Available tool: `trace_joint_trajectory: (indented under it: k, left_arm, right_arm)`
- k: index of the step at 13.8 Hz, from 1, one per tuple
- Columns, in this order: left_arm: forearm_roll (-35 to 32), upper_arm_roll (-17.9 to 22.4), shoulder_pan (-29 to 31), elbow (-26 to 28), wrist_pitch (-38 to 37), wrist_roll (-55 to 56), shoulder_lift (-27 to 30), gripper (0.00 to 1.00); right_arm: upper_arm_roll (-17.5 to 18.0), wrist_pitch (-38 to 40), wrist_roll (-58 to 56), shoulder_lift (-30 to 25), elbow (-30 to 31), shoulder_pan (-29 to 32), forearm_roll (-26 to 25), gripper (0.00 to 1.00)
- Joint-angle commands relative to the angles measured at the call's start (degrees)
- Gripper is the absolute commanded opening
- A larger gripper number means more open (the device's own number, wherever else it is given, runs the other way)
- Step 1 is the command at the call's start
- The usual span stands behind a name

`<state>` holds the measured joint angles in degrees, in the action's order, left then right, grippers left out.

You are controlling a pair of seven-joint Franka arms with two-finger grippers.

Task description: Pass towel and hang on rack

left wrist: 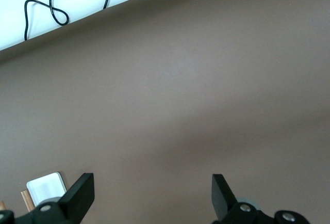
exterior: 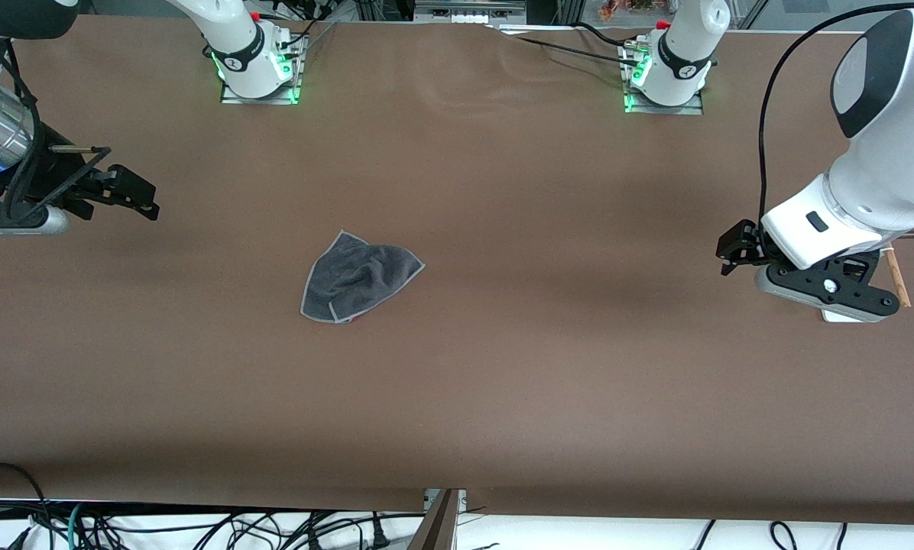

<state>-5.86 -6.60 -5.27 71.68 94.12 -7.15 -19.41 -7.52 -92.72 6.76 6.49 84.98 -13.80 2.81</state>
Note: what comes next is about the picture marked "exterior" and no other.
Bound colourful packages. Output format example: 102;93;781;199
598;0;676;20

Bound tangled black floor cables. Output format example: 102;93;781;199
0;508;397;550

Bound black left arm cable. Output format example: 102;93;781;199
757;2;914;257

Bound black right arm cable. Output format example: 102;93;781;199
0;23;43;209

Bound brown wooden beam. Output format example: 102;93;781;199
406;489;459;550

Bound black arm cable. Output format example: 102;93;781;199
757;2;914;257
0;23;43;209

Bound black table power cable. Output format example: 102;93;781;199
572;21;637;48
512;34;645;70

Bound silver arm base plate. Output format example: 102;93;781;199
220;34;305;105
624;42;705;115

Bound grey microfibre towel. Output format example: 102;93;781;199
300;230;426;325

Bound brown table cover sheet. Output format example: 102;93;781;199
0;15;914;526

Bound silver metal table bracket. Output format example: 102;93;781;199
424;489;468;514

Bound grey metal rail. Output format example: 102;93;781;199
415;0;527;24

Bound black arched floor cable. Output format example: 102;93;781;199
0;462;49;528

